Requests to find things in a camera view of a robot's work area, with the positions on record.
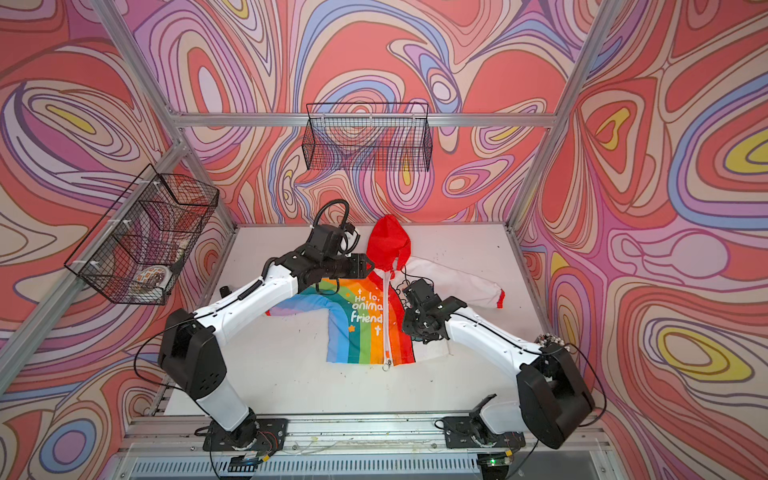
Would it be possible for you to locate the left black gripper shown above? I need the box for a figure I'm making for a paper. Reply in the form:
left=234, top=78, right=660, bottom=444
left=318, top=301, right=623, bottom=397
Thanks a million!
left=320, top=252, right=377, bottom=280

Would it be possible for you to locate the rainbow kids hooded jacket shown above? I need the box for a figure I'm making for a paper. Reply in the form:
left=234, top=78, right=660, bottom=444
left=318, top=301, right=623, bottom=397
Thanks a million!
left=269, top=215, right=505, bottom=366

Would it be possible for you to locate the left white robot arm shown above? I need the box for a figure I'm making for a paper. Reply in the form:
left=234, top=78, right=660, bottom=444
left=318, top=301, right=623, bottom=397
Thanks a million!
left=158, top=222, right=374, bottom=449

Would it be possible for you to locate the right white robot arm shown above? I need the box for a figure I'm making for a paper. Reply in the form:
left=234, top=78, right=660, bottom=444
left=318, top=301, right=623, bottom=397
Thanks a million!
left=402, top=279, right=595, bottom=451

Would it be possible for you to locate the clear cup of pencils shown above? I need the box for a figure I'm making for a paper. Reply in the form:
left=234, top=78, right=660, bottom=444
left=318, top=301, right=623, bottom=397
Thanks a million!
left=535, top=333, right=566, bottom=348

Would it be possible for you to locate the round tin in basket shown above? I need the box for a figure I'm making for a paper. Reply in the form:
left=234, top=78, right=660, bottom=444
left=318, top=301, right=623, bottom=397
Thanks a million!
left=131, top=265, right=171, bottom=297

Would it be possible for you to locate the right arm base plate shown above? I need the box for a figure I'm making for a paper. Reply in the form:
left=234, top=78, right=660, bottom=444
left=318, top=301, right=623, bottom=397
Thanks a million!
left=433, top=415, right=526, bottom=452

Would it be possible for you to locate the black wire basket back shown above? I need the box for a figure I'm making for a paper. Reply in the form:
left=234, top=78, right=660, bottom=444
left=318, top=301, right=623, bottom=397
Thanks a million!
left=301, top=101, right=433, bottom=173

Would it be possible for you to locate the black wire basket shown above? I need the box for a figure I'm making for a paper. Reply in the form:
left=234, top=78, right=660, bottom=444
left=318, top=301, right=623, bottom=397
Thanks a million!
left=64, top=165, right=219, bottom=305
left=301, top=101, right=433, bottom=173

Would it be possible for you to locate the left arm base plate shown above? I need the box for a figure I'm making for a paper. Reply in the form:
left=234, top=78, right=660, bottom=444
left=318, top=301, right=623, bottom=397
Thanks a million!
left=203, top=417, right=289, bottom=454

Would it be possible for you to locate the black wire basket left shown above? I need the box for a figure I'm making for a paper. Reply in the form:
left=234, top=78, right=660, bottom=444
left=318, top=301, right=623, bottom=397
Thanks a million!
left=64, top=165, right=219, bottom=305

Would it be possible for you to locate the aluminium cage frame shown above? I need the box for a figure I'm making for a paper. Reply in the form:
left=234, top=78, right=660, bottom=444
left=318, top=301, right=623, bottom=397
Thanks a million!
left=0, top=0, right=768, bottom=480

